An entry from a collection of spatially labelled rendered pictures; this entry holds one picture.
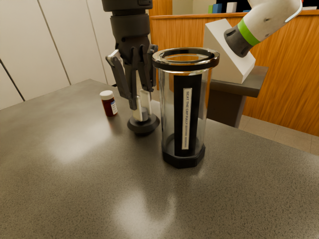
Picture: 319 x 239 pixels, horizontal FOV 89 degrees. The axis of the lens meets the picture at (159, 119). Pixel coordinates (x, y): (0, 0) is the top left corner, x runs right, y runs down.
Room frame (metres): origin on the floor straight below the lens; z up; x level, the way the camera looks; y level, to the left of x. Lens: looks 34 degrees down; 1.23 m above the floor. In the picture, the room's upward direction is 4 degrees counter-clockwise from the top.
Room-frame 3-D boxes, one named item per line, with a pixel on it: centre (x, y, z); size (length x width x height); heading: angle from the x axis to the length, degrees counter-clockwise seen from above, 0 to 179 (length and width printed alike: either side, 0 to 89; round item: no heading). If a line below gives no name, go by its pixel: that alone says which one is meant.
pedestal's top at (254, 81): (0.81, -0.37, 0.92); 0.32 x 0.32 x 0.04; 53
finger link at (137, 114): (0.36, 0.06, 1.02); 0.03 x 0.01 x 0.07; 46
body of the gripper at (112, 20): (0.37, 0.04, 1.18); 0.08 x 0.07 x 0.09; 136
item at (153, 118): (0.37, 0.05, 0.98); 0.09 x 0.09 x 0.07
